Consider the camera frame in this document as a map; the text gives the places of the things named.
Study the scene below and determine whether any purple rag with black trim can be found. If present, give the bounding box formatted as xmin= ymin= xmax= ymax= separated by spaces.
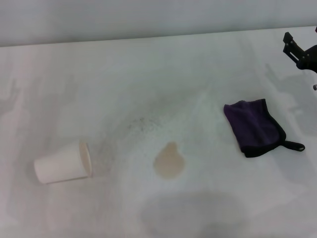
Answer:
xmin=223 ymin=98 xmax=306 ymax=159

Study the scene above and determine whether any white paper cup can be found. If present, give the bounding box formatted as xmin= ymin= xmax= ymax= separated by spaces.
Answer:
xmin=34 ymin=140 xmax=94 ymax=185

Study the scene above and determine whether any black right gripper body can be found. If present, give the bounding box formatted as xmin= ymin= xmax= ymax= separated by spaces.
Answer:
xmin=307 ymin=44 xmax=317 ymax=74

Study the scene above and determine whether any brown water stain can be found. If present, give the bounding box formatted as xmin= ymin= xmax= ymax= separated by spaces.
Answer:
xmin=153 ymin=141 xmax=186 ymax=180

